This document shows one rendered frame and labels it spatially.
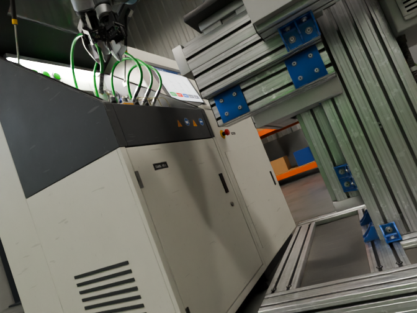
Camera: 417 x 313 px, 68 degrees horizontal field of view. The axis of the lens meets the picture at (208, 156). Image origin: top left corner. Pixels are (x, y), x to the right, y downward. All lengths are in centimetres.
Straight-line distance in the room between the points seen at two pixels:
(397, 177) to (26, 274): 148
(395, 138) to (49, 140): 117
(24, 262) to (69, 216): 39
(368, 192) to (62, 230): 109
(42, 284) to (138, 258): 56
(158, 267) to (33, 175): 66
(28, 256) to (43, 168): 41
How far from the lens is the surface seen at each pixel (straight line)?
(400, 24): 104
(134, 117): 117
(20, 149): 148
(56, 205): 134
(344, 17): 109
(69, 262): 137
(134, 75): 194
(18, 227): 158
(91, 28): 133
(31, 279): 161
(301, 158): 654
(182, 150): 131
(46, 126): 133
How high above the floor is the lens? 57
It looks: 5 degrees up
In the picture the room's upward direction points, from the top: 21 degrees counter-clockwise
